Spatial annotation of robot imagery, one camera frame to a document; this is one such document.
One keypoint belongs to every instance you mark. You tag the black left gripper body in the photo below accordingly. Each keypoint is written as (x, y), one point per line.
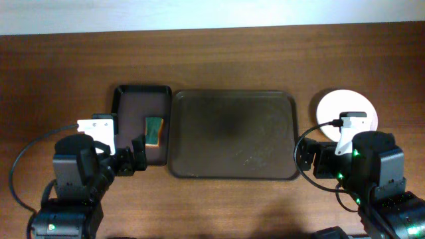
(122, 162)

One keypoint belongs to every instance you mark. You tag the small dark brown tray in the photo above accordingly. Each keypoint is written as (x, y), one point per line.
(133, 104)

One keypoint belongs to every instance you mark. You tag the large brown tray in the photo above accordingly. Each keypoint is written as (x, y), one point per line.
(233, 134)

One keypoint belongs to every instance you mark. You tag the orange green scrub sponge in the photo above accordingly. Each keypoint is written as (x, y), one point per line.
(153, 130)

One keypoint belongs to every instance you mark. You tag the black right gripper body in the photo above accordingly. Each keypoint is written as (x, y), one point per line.
(327, 163)

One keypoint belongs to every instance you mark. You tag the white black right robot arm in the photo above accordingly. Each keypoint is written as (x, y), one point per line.
(372, 174)

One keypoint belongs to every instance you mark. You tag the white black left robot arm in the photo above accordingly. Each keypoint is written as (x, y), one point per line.
(85, 169)

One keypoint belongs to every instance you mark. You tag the white plate with ketchup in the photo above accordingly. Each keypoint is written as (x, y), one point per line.
(338, 101)

